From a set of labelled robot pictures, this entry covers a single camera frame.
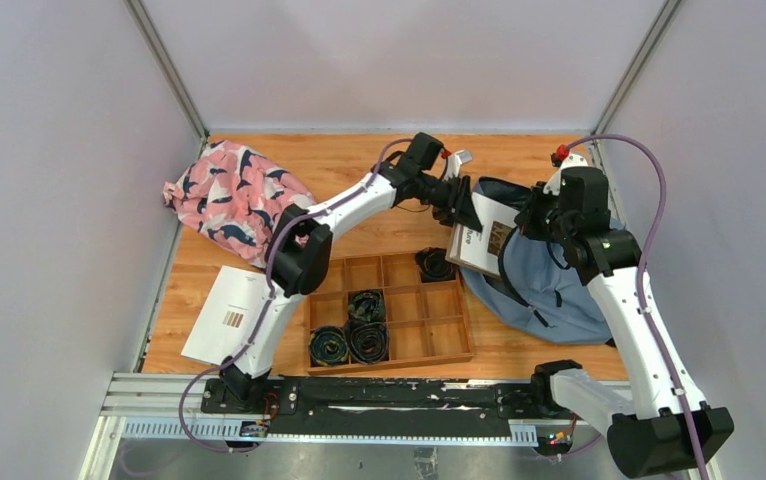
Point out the rolled green belt middle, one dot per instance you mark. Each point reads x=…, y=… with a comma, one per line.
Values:
x=367, y=306

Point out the white paper booklet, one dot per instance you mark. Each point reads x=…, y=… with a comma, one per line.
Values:
x=234, y=298

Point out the pink patterned cloth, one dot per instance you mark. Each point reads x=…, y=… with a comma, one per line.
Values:
x=234, y=196

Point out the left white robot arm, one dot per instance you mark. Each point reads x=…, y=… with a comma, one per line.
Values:
x=298, y=257

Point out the aluminium rail frame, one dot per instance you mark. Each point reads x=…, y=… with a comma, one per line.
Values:
x=166, y=406

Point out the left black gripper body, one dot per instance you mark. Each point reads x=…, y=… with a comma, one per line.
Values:
x=456, y=199

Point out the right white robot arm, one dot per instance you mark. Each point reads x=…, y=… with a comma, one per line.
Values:
x=667, y=425

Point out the wooden compartment tray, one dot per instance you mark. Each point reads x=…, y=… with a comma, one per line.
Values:
x=428, y=323

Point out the white furniture book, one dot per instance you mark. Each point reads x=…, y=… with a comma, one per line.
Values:
x=480, y=250

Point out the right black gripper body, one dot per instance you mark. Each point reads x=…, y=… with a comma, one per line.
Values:
x=544, y=217

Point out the blue grey backpack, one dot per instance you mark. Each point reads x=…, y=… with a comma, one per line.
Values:
x=536, y=292

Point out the rolled green belt bottom-left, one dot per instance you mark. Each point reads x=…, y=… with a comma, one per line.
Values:
x=328, y=347

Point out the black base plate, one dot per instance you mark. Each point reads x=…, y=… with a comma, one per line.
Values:
x=385, y=408

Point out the rolled dark belt bottom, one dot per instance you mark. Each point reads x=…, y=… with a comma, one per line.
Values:
x=368, y=343

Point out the rolled black belt top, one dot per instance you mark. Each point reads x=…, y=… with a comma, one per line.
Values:
x=433, y=265

